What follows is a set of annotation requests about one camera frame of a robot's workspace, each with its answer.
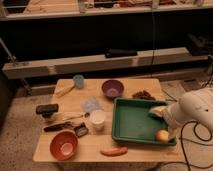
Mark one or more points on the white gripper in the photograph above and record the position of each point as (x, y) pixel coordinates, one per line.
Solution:
(170, 114)

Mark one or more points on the red yellow apple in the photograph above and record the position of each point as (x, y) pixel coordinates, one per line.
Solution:
(162, 136)

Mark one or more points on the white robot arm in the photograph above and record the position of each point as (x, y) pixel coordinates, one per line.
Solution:
(193, 105)

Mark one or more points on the white paper cup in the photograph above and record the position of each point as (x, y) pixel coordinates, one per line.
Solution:
(97, 119)

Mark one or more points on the blue cup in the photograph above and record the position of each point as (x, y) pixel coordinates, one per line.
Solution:
(78, 81)

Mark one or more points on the brown crumpled object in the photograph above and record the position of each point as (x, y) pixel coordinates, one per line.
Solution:
(143, 95)

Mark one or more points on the green plastic tray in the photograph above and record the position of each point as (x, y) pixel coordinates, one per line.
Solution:
(133, 122)

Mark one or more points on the purple bowl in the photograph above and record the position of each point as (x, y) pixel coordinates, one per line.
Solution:
(112, 88)

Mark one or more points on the wooden shelf beam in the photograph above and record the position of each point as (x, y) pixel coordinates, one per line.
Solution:
(38, 68)

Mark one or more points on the orange sausage toy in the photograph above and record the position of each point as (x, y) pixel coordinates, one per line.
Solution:
(115, 152)

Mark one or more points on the clear blue plastic wrap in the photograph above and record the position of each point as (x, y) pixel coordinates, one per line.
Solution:
(90, 105)

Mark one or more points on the metal spoon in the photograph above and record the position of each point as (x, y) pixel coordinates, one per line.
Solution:
(76, 116)

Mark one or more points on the black object on shelf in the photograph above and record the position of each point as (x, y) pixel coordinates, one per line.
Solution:
(113, 53)

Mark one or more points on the small black box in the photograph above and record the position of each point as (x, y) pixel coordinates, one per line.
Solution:
(81, 130)

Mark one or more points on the wooden low table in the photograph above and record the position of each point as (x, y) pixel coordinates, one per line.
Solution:
(90, 145)

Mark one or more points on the orange bowl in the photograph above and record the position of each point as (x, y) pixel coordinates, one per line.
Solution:
(64, 145)

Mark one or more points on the black brush block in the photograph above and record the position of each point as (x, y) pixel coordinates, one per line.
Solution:
(47, 110)

